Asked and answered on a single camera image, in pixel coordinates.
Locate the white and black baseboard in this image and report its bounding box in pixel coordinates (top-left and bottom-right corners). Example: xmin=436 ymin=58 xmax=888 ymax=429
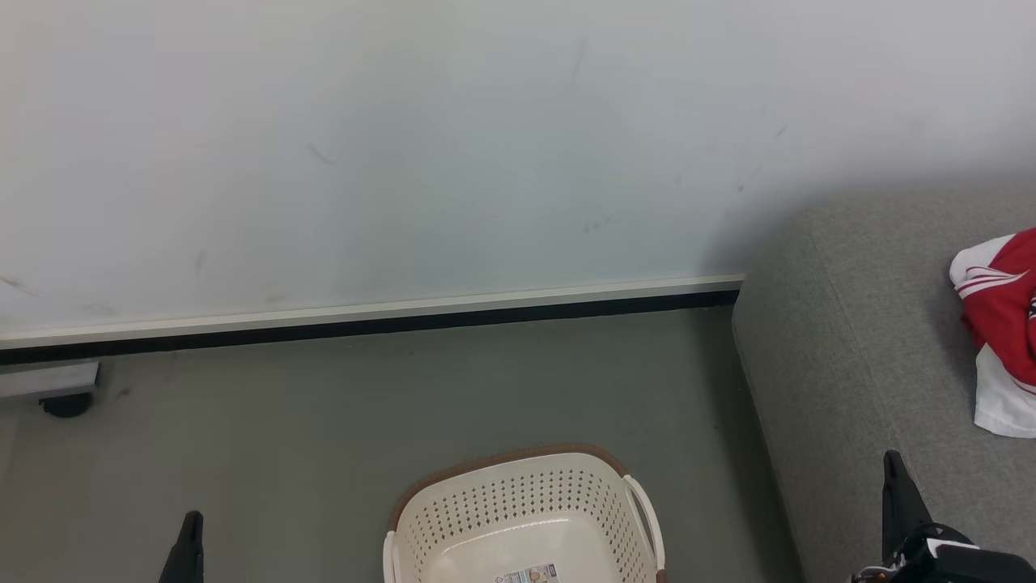
xmin=0 ymin=274 xmax=745 ymax=366

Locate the red jersey number 23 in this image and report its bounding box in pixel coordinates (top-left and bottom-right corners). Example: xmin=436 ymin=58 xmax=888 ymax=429
xmin=949 ymin=228 xmax=1036 ymax=386

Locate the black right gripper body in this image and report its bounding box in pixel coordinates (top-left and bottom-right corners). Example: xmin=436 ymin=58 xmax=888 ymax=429
xmin=850 ymin=523 xmax=1036 ymax=583

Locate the cream perforated laundry basket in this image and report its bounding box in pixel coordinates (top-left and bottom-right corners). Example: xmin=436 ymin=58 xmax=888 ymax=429
xmin=382 ymin=444 xmax=669 ymax=583

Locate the black caster wheel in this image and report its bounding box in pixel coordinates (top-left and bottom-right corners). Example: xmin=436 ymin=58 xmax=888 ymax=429
xmin=39 ymin=391 xmax=95 ymax=419

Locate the printed basket sticker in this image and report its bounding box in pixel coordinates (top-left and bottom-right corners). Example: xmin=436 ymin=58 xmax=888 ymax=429
xmin=493 ymin=564 xmax=560 ymax=583

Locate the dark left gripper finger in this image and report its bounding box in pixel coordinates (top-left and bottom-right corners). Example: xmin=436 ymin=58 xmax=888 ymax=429
xmin=159 ymin=510 xmax=206 ymax=583

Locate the grey fabric sofa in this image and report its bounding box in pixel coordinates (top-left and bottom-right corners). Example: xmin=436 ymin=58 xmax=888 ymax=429
xmin=732 ymin=188 xmax=1036 ymax=583

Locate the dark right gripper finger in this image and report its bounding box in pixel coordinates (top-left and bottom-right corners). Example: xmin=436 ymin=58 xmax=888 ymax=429
xmin=881 ymin=450 xmax=933 ymax=568

